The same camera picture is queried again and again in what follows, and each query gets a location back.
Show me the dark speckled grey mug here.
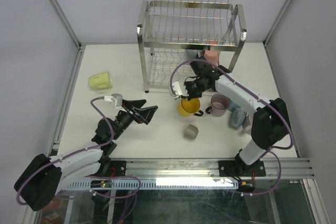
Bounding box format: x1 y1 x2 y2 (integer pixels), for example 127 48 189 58
184 49 204 60

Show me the yellow enamel mug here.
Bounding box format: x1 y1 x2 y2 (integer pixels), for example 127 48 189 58
177 98 204 116

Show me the slotted grey cable duct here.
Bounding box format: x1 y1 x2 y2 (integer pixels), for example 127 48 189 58
65 177 238 191

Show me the light blue ribbed mug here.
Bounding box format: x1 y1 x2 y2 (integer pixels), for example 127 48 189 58
227 98 240 112

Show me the pale yellow-green mug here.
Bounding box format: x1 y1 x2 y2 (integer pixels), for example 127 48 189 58
88 71 113 90

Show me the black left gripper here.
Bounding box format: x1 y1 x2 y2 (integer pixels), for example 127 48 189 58
111 99 157 140

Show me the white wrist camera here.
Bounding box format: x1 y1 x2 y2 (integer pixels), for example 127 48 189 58
169 81 183 100
103 93 125 111

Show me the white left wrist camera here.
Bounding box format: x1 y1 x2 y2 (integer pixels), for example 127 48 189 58
103 93 125 111

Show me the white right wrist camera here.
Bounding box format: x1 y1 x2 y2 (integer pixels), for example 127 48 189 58
169 81 183 100

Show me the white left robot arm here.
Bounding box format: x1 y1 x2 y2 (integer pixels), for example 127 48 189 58
14 99 159 211

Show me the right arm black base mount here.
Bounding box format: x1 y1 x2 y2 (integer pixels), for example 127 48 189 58
218 154 266 179

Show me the stainless steel dish rack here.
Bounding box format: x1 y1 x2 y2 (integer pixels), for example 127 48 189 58
136 0 247 93

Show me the lilac mug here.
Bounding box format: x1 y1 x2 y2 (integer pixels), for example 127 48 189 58
205 93 230 117
240 115 253 135

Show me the aluminium mounting rail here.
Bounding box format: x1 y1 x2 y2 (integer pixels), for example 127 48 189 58
114 157 315 180

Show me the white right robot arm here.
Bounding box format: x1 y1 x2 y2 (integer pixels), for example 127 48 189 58
184 58 293 175

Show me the tall pink cup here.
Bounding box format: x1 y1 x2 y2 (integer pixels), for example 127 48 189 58
203 50 219 66

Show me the blue-grey speckled jug mug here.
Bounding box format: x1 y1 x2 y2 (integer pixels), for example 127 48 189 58
229 108 247 129

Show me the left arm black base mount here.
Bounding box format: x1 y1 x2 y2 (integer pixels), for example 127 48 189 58
92 157 127 177

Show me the small grey-green cup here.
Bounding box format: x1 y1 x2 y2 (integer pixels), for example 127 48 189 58
183 124 199 141

